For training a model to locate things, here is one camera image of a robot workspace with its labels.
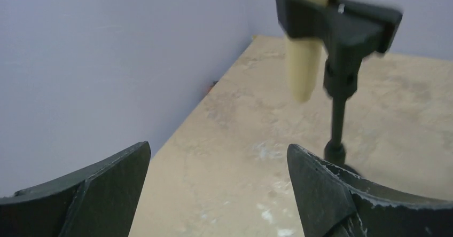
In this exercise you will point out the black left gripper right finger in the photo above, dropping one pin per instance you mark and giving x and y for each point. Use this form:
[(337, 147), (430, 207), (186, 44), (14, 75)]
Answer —
[(333, 201)]

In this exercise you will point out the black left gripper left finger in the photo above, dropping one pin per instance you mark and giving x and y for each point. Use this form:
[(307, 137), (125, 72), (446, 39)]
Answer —
[(98, 200)]

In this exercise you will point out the black round-base clamp stand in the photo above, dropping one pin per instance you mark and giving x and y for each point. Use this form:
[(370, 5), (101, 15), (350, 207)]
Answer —
[(349, 32)]

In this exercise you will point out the cream recorder flute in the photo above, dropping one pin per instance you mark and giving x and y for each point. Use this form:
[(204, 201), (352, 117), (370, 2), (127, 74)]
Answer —
[(301, 62)]

